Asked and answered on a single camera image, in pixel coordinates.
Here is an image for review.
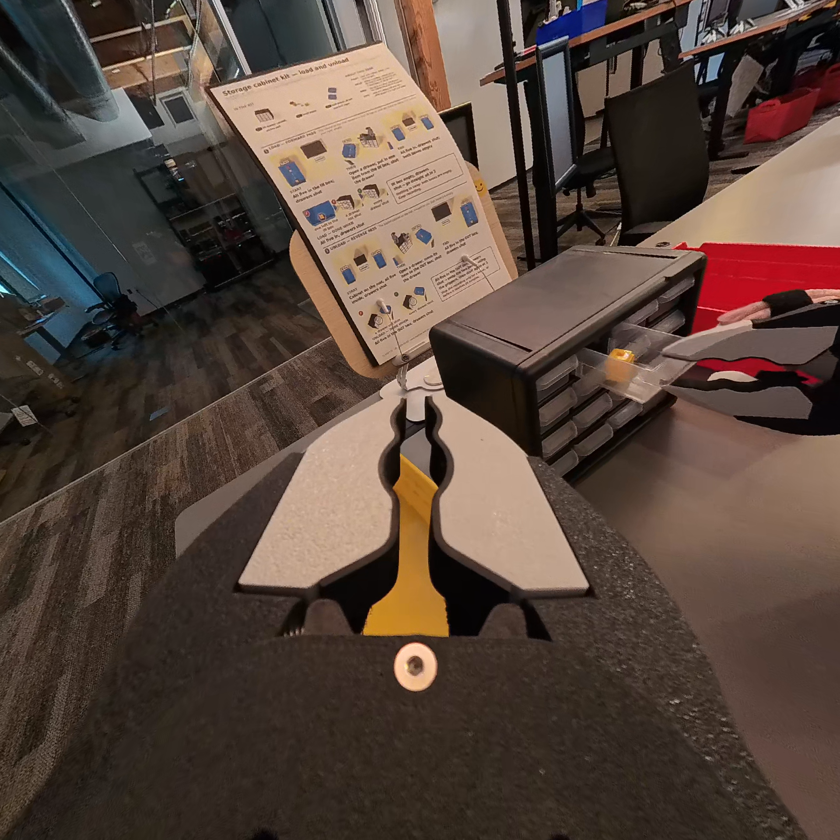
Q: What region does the wooden top standing desk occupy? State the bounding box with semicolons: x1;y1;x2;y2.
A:
481;0;693;86
679;0;840;139

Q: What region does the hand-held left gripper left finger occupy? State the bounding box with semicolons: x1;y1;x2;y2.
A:
236;395;408;636

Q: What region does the white metal stand base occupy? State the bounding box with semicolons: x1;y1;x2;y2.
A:
379;357;454;424

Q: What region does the black office chair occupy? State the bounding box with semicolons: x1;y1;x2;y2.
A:
604;62;713;247
561;147;621;245
84;272;139;349

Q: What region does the clear plastic drawer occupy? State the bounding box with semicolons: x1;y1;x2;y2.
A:
577;328;690;403

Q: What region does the person's right hand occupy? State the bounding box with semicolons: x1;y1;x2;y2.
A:
718;289;840;329

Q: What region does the black computer monitor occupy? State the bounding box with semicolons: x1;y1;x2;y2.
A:
535;36;578;198
438;101;479;188

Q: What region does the yellow plastic bin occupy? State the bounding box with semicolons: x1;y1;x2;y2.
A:
361;455;450;637

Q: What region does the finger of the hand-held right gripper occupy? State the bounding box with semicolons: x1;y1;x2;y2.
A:
661;323;840;376
666;369;840;436

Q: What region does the wooden support post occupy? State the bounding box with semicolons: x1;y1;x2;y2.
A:
395;0;452;112

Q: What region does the rounded wooden backing board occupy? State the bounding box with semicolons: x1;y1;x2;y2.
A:
289;161;519;378

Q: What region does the grid of clear drawers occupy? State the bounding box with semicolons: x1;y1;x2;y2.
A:
535;276;697;476

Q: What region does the dark storage shelf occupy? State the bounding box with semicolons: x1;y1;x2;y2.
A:
134;157;277;290

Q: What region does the blue plastic bin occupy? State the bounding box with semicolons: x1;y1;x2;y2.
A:
535;0;610;47

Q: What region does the red plastic bin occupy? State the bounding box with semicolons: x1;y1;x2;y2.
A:
675;241;840;336

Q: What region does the instruction poster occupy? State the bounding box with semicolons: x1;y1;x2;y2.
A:
209;42;519;367

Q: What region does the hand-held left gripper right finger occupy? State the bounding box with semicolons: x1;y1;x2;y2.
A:
424;395;590;637

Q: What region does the black drawer cabinet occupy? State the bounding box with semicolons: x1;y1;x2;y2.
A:
430;244;708;483

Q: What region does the red tote bag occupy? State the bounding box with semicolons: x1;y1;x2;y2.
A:
791;62;840;109
743;87;821;144

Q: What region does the black vertical pole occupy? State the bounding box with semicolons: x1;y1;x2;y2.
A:
495;0;539;277

